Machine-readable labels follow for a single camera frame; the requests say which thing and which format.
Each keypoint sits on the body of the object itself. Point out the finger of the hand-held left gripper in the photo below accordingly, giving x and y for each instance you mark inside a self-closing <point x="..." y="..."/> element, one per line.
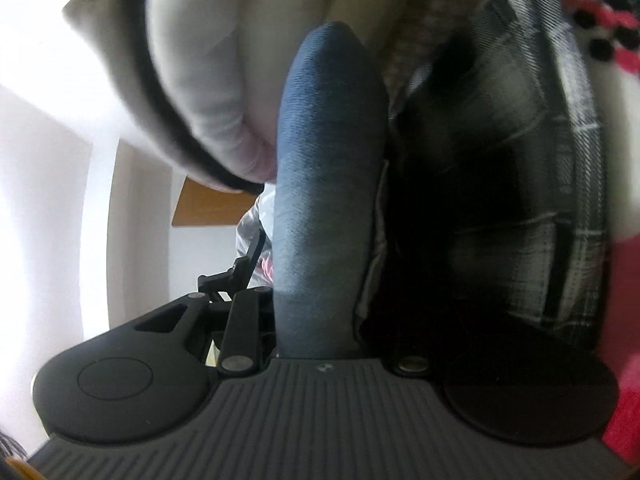
<point x="245" y="265"/>

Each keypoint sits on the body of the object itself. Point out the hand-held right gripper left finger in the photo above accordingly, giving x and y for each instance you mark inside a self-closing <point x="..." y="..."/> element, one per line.
<point x="242" y="330"/>

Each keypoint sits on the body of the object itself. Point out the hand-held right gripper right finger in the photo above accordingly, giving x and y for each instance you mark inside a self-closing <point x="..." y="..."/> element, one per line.
<point x="410" y="362"/>

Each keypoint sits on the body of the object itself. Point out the blue denim jeans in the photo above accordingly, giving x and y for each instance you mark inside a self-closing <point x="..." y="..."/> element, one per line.
<point x="325" y="185"/>

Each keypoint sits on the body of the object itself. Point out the pink grey floral quilt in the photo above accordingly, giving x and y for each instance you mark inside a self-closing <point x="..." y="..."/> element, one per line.
<point x="257" y="230"/>

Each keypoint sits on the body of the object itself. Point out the brown wooden door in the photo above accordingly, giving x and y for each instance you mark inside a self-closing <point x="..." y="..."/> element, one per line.
<point x="210" y="205"/>

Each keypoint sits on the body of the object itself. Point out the black white plaid shirt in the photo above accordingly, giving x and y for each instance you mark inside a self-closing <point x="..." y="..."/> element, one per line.
<point x="500" y="185"/>

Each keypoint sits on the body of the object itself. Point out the white fleece garment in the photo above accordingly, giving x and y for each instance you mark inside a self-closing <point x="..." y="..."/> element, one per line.
<point x="200" y="60"/>

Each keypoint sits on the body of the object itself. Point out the pink floral bed sheet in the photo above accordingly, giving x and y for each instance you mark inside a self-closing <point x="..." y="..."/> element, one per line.
<point x="622" y="280"/>

